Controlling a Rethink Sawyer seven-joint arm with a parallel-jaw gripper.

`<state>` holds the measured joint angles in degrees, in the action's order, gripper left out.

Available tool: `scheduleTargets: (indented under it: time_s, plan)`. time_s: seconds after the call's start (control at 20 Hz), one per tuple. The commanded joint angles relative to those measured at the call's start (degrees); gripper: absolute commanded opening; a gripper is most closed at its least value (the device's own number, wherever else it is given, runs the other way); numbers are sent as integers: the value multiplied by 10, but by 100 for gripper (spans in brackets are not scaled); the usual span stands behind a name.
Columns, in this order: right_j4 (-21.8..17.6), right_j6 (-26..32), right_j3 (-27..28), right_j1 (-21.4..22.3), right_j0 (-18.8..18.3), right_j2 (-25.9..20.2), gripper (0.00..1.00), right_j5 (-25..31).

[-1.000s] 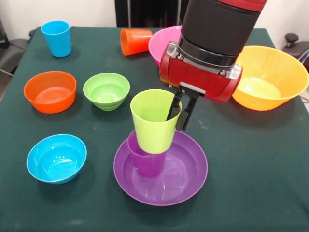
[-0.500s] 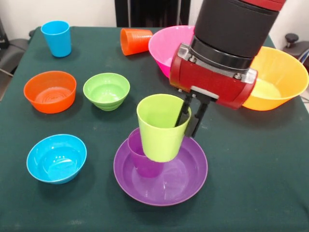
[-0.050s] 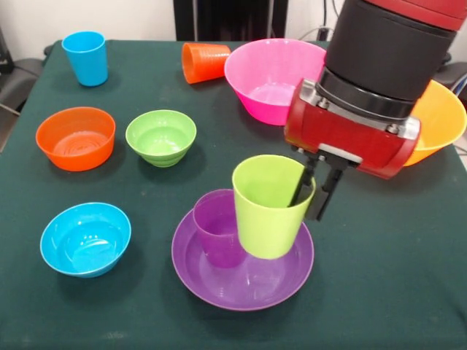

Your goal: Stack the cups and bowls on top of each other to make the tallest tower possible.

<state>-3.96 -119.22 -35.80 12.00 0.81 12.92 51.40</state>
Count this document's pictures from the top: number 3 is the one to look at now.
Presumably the orange plastic bowl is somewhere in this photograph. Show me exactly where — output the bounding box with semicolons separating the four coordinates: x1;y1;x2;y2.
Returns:
35;106;117;172

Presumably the orange plastic cup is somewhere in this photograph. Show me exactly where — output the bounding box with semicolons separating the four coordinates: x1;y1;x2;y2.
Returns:
181;42;233;85

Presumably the blue plastic bowl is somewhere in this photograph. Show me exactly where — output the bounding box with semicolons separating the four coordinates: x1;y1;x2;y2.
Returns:
39;202;133;279

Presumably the purple plastic cup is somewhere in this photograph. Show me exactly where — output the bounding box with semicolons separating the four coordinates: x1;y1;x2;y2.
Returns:
192;188;246;270

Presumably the yellow plastic bowl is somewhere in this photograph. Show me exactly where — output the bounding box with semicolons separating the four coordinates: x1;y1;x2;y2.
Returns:
403;79;467;168

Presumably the grey chair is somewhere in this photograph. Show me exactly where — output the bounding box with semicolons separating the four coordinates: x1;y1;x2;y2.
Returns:
0;27;48;117

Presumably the black chair armrest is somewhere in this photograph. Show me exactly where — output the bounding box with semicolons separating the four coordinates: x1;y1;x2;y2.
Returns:
436;50;467;96

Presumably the purple plastic bowl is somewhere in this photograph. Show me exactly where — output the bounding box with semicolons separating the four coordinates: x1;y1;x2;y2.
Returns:
171;207;315;313

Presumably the green plastic bowl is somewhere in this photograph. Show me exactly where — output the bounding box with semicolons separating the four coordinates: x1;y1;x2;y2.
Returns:
125;109;198;168

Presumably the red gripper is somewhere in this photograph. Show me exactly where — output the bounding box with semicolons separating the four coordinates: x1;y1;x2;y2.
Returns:
284;78;422;222

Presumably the pink plastic bowl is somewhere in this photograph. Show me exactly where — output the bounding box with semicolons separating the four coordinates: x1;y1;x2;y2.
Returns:
223;38;328;127

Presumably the lime green plastic cup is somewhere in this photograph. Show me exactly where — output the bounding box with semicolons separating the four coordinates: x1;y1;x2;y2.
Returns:
231;154;317;260

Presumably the blue plastic cup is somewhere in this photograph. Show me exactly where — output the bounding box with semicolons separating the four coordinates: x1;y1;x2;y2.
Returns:
61;31;109;88

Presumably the dark green tablecloth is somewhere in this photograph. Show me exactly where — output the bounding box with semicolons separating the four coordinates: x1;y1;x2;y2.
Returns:
0;39;467;350

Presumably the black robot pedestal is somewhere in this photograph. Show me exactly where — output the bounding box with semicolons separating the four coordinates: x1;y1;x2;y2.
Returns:
174;0;289;42

